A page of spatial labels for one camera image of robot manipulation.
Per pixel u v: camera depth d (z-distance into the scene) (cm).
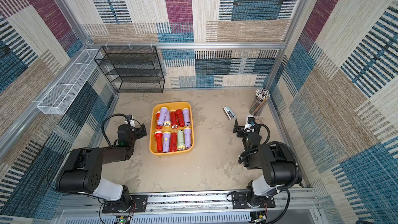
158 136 92
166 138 91
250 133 76
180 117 102
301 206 73
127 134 73
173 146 89
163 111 99
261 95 92
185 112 103
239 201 73
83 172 45
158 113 101
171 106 107
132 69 110
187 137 92
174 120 99
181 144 89
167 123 99
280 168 45
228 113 104
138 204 73
